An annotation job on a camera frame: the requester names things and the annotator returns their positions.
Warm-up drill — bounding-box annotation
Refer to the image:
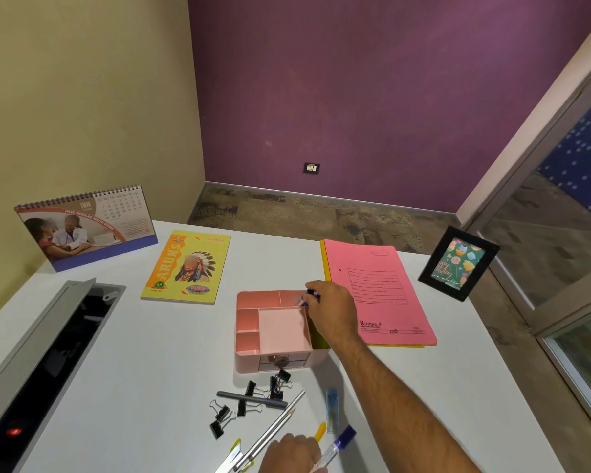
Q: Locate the glass door with white frame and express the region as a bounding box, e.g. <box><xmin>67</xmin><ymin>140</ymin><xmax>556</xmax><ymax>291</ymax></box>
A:
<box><xmin>457</xmin><ymin>24</ymin><xmax>591</xmax><ymax>441</ymax></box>

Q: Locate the grey desk cable box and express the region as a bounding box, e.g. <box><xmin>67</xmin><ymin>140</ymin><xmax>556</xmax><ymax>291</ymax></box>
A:
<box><xmin>0</xmin><ymin>278</ymin><xmax>127</xmax><ymax>473</ymax></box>

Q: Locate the spiral desk calendar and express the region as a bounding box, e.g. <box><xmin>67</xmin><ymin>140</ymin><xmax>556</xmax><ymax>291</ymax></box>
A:
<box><xmin>14</xmin><ymin>185</ymin><xmax>159</xmax><ymax>273</ymax></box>

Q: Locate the clear pen with blue cap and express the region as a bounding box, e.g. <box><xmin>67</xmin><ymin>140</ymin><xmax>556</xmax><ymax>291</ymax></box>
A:
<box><xmin>309</xmin><ymin>425</ymin><xmax>358</xmax><ymax>473</ymax></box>

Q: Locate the grey pen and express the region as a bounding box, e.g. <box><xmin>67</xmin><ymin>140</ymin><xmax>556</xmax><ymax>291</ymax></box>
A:
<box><xmin>216</xmin><ymin>391</ymin><xmax>288</xmax><ymax>410</ymax></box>

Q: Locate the clear blue lead case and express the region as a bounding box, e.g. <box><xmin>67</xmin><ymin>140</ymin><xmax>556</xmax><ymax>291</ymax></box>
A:
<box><xmin>326</xmin><ymin>387</ymin><xmax>340</xmax><ymax>434</ymax></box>

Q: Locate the yellow and white cutter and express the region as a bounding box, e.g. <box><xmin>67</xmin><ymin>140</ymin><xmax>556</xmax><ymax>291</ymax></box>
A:
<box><xmin>214</xmin><ymin>438</ymin><xmax>255</xmax><ymax>473</ymax></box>

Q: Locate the pink paper file folder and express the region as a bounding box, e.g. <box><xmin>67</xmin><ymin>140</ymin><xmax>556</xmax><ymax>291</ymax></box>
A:
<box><xmin>322</xmin><ymin>238</ymin><xmax>438</xmax><ymax>347</ymax></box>

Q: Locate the yellow notebook with printed cover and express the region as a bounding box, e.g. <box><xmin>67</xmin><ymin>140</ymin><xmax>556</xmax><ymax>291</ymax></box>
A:
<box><xmin>140</xmin><ymin>230</ymin><xmax>231</xmax><ymax>306</ymax></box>

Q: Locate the white pencil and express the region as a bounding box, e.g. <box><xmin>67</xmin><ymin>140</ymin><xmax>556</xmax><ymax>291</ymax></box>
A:
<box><xmin>235</xmin><ymin>410</ymin><xmax>296</xmax><ymax>472</ymax></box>

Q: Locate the pink note pad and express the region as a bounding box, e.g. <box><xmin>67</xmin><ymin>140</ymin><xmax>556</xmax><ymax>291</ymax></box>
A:
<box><xmin>257</xmin><ymin>307</ymin><xmax>311</xmax><ymax>353</ymax></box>

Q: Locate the grey skirting board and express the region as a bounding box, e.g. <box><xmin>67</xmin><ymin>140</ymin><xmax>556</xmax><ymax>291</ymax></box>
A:
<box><xmin>204</xmin><ymin>181</ymin><xmax>463</xmax><ymax>215</ymax></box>

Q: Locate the black picture frame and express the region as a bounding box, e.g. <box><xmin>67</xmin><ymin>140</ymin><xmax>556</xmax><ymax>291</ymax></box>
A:
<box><xmin>418</xmin><ymin>225</ymin><xmax>500</xmax><ymax>303</ymax></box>

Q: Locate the person's right hand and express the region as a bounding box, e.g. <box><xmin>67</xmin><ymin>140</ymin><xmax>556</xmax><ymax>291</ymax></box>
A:
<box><xmin>302</xmin><ymin>280</ymin><xmax>365</xmax><ymax>348</ymax></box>

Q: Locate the person's left hand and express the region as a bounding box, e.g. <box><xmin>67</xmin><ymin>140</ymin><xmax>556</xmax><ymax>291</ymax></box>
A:
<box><xmin>258</xmin><ymin>433</ymin><xmax>327</xmax><ymax>473</ymax></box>

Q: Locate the group of black binder clips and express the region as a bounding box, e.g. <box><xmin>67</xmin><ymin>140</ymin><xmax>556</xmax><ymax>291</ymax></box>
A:
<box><xmin>208</xmin><ymin>368</ymin><xmax>293</xmax><ymax>440</ymax></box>

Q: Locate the person's right forearm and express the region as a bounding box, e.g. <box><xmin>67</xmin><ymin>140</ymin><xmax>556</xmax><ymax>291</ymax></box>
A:
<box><xmin>333</xmin><ymin>336</ymin><xmax>484</xmax><ymax>473</ymax></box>

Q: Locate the pink desk organizer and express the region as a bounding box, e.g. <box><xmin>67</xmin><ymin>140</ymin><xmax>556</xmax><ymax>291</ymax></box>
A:
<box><xmin>235</xmin><ymin>289</ymin><xmax>332</xmax><ymax>375</ymax></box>

